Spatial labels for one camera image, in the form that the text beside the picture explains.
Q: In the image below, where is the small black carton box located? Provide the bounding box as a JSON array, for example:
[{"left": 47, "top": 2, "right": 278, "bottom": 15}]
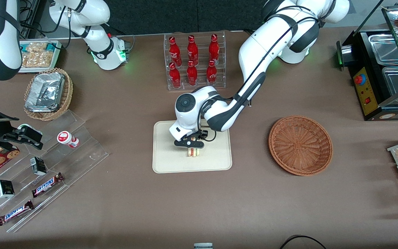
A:
[
  {"left": 0, "top": 180, "right": 15, "bottom": 199},
  {"left": 30, "top": 157, "right": 47, "bottom": 176}
]

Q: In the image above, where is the clear acrylic bottle rack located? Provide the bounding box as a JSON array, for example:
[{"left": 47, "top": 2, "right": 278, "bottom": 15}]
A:
[{"left": 164, "top": 31, "right": 226, "bottom": 91}]

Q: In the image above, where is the silver foil container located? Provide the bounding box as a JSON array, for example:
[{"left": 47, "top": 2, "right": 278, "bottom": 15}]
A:
[{"left": 25, "top": 72, "right": 65, "bottom": 113}]

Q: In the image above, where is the beige plastic tray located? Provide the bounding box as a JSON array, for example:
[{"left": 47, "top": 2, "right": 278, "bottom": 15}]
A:
[{"left": 152, "top": 118, "right": 233, "bottom": 173}]

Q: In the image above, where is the Snickers chocolate bar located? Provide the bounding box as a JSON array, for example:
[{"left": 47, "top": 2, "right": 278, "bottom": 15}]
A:
[
  {"left": 31, "top": 172, "right": 65, "bottom": 198},
  {"left": 0, "top": 200, "right": 34, "bottom": 226}
]

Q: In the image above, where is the light wicker basket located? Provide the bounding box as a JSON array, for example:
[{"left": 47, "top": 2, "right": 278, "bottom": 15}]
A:
[{"left": 23, "top": 68, "right": 73, "bottom": 121}]

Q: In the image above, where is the red cola bottle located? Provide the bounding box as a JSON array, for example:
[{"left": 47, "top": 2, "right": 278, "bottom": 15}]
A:
[
  {"left": 187, "top": 61, "right": 198, "bottom": 87},
  {"left": 206, "top": 60, "right": 217, "bottom": 86},
  {"left": 187, "top": 35, "right": 199, "bottom": 65},
  {"left": 209, "top": 34, "right": 220, "bottom": 64},
  {"left": 169, "top": 62, "right": 181, "bottom": 89},
  {"left": 169, "top": 36, "right": 181, "bottom": 66}
]

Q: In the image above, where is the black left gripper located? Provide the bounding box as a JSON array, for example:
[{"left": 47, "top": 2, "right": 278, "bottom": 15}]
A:
[{"left": 174, "top": 130, "right": 209, "bottom": 150}]

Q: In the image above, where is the clear acrylic stepped stand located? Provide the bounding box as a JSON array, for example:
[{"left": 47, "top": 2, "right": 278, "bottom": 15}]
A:
[{"left": 0, "top": 110, "right": 110, "bottom": 233}]

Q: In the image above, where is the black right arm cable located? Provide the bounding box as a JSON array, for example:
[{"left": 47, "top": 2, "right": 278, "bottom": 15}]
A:
[{"left": 19, "top": 7, "right": 72, "bottom": 49}]

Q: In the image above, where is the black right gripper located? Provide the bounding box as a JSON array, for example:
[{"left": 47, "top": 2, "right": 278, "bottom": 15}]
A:
[{"left": 0, "top": 126, "right": 44, "bottom": 150}]

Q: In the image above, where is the red white capped bottle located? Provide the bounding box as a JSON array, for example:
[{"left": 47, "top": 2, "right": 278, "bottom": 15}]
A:
[{"left": 57, "top": 131, "right": 79, "bottom": 148}]

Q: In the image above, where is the black food warmer machine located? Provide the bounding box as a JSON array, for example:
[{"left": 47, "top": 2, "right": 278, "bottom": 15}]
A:
[{"left": 336, "top": 0, "right": 398, "bottom": 121}]

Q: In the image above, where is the white snack tray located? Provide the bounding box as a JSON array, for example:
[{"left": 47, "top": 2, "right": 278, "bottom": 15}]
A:
[{"left": 19, "top": 40, "right": 62, "bottom": 74}]

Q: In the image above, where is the brown wicker basket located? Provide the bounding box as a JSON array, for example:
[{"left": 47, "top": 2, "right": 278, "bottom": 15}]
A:
[{"left": 268, "top": 115, "right": 333, "bottom": 176}]

